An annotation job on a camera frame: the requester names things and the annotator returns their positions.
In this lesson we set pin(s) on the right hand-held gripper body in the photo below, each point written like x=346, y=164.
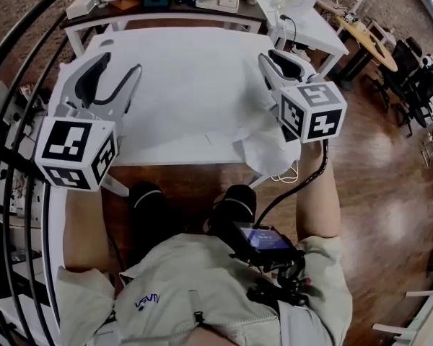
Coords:
x=310, y=110

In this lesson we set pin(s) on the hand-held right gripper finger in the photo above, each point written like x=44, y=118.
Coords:
x=299, y=71
x=270, y=74

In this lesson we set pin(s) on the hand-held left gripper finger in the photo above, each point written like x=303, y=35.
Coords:
x=128, y=92
x=72, y=88

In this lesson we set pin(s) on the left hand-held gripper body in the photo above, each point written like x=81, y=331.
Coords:
x=72, y=146

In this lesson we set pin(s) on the white work table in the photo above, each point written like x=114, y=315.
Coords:
x=187, y=85

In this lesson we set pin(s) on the white pillowcase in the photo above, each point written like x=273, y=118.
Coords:
x=267, y=153

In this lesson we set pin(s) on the person's right forearm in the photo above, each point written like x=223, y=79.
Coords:
x=317, y=200

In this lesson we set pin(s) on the person's left forearm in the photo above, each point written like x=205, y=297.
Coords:
x=84, y=229

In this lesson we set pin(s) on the white sneaker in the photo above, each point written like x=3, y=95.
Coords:
x=303, y=54

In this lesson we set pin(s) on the white side table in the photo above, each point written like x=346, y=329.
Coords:
x=317, y=38

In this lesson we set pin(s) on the round wooden table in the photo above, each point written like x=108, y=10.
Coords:
x=375, y=47

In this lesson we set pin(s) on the white rectangular box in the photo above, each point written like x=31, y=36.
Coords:
x=81, y=6

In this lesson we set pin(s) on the black metal railing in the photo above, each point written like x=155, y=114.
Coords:
x=32, y=12

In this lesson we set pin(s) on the dark-topped white-legged table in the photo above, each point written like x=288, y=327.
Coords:
x=173, y=13

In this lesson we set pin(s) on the small white tray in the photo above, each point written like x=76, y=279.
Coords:
x=207, y=5

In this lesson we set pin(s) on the teal box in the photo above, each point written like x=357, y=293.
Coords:
x=155, y=3

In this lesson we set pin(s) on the person's left leg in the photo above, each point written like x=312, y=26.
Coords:
x=148, y=207

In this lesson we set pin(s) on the person's leg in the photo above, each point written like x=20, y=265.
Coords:
x=234, y=204
x=148, y=207

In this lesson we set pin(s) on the black office chair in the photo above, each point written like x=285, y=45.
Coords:
x=425, y=85
x=402, y=60

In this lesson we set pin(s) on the person's right leg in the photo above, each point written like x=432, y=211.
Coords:
x=234, y=204

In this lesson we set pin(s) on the black chest-mounted monitor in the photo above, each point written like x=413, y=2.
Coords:
x=270, y=240

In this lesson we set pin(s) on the person's beige jacket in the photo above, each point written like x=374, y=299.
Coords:
x=187, y=265

